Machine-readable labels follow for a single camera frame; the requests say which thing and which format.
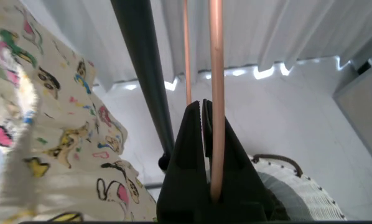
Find black clothes rack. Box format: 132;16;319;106
110;0;177;190

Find pink clothes hanger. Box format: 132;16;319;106
182;0;226;203

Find white laundry basket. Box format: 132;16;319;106
250;154;348;222

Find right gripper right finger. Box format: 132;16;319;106
201;99;276;223

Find cream printed garment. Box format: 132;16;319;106
0;0;158;223

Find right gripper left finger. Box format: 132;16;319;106
156;101;212;223

